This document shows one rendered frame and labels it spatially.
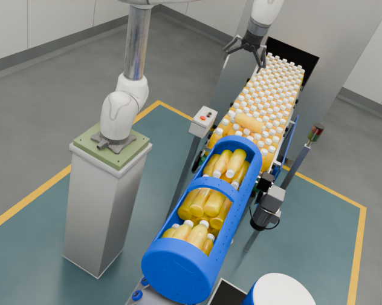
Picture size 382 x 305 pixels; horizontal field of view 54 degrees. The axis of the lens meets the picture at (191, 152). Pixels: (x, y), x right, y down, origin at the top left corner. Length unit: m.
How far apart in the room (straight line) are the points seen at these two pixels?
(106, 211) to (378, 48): 4.88
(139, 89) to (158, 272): 0.96
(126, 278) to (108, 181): 0.92
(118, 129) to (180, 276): 0.82
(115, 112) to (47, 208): 1.37
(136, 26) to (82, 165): 0.77
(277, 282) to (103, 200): 1.01
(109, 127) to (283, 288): 1.09
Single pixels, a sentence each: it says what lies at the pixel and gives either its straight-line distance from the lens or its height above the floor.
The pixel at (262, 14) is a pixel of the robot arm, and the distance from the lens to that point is 1.54.
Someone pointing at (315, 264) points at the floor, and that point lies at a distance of 3.39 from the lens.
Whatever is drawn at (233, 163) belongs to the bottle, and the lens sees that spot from 1.88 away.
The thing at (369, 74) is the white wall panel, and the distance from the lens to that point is 6.28.
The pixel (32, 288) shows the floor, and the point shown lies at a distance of 2.67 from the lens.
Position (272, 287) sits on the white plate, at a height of 1.04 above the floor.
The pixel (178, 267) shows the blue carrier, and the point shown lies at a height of 1.17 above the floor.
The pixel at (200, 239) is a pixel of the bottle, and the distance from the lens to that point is 1.48.
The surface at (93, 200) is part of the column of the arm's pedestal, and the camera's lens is 2.18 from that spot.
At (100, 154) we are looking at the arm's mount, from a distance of 1.94.
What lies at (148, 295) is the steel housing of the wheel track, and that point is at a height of 0.93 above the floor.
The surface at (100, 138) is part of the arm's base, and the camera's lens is 2.00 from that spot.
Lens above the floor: 2.31
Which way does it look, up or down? 37 degrees down
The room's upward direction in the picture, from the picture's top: 19 degrees clockwise
